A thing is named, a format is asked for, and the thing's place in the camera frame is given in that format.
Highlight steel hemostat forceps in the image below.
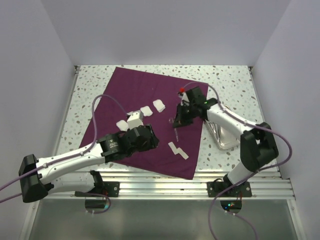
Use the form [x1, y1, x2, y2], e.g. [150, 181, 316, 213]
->
[168, 117, 179, 142]

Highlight purple cloth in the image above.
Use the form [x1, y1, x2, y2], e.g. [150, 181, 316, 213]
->
[95, 67, 203, 180]

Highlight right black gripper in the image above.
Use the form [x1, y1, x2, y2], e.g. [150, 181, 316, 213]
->
[173, 103, 197, 128]

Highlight white zigzag tape strip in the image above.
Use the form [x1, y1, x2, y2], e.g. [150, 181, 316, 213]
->
[168, 142, 189, 160]

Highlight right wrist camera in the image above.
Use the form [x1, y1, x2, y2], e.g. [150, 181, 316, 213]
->
[177, 87, 190, 107]

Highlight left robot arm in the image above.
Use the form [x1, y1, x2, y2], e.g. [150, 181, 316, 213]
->
[18, 124, 159, 203]

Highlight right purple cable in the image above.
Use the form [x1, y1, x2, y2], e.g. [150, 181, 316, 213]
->
[180, 81, 293, 240]

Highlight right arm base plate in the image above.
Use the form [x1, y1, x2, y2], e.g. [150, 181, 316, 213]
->
[206, 178, 253, 198]

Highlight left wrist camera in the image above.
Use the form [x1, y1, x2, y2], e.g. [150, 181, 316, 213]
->
[127, 110, 144, 130]

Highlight white gauze pad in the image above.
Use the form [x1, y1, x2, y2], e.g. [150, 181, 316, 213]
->
[126, 111, 135, 118]
[152, 99, 166, 113]
[140, 106, 153, 117]
[116, 120, 129, 132]

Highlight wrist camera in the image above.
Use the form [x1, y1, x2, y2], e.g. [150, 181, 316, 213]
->
[127, 110, 144, 130]
[177, 87, 190, 107]

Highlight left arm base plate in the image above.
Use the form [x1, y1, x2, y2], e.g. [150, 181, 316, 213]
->
[74, 181, 120, 198]

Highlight stainless steel tray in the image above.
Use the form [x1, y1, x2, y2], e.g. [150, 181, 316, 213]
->
[205, 104, 240, 150]

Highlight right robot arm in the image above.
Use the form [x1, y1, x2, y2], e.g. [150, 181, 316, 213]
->
[172, 86, 279, 197]

